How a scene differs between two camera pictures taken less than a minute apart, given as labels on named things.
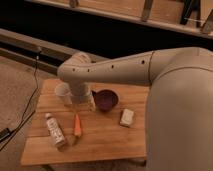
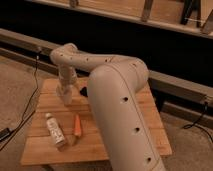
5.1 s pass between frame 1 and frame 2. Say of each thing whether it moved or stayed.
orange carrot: stayed
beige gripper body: moved
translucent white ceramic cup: stayed
